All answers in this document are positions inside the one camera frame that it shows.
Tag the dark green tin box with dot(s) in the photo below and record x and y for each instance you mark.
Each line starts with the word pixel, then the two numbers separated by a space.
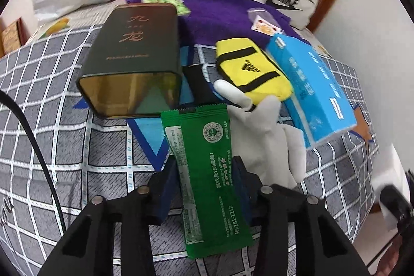
pixel 129 46

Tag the wooden furniture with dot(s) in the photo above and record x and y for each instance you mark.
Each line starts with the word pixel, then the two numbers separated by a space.
pixel 11 36

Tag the blue tissue pack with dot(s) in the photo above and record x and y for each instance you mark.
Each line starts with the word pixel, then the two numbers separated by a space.
pixel 310 85

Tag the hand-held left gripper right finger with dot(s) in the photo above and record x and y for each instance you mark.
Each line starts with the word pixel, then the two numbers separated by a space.
pixel 243 187

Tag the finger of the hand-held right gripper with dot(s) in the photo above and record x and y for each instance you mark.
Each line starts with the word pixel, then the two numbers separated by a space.
pixel 410 178
pixel 393 198

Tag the green sachet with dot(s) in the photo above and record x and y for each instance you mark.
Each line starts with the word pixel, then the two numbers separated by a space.
pixel 207 166

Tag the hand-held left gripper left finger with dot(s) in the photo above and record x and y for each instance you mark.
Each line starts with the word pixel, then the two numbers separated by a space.
pixel 165 187

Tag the purple towel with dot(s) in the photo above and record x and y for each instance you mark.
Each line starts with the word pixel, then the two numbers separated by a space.
pixel 210 17

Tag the white glove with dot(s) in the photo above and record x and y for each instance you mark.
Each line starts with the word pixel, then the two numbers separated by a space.
pixel 268 140

